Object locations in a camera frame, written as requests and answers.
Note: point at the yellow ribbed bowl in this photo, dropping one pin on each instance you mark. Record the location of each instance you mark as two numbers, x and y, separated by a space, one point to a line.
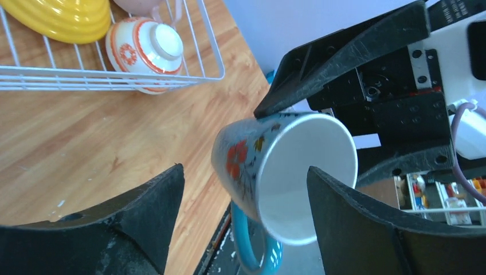
73 22

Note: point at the white wire dish rack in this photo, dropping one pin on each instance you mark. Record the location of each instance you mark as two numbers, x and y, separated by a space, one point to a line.
31 61

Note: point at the pink mug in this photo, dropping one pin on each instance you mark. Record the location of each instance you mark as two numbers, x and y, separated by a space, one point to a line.
149 8

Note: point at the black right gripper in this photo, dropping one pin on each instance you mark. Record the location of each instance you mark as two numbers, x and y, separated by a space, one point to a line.
375 77

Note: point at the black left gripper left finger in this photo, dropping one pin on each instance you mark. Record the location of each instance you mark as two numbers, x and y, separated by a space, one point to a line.
127 234

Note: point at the blue floral mug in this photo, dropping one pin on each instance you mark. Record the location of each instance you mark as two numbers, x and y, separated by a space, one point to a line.
263 165

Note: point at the white orange patterned bowl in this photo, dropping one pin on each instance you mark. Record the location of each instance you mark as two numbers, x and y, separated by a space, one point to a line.
140 45

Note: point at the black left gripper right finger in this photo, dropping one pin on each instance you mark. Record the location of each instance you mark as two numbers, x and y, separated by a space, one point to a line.
358 234

